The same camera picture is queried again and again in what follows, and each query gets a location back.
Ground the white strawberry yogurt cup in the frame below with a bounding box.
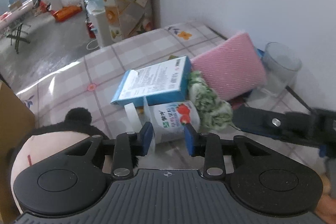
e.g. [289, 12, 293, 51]
[143, 97, 201, 147]

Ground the black-haired red-clothed plush doll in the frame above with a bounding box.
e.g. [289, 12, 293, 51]
[10, 107, 109, 213]

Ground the person's right hand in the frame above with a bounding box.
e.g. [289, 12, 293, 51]
[314, 174, 336, 224]

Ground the green white floral cloth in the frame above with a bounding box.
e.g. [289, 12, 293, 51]
[188, 71, 233, 131]

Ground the clear glass cup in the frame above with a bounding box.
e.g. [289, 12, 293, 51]
[261, 42, 302, 97]

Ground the blue white cardboard box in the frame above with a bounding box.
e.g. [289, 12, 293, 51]
[111, 56, 191, 107]

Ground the pink sponge pad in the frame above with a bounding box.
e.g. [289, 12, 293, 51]
[191, 32, 266, 101]

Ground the white water dispenser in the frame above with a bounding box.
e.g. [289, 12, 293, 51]
[87, 7, 113, 48]

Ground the brown cardboard box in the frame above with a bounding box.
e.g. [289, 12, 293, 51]
[0, 81, 35, 223]

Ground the red bottle on floor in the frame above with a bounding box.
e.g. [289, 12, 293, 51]
[85, 20, 96, 39]

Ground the orange bag on floor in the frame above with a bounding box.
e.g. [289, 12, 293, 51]
[52, 5, 82, 22]

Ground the folding metal table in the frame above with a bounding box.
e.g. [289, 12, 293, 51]
[1, 0, 37, 54]

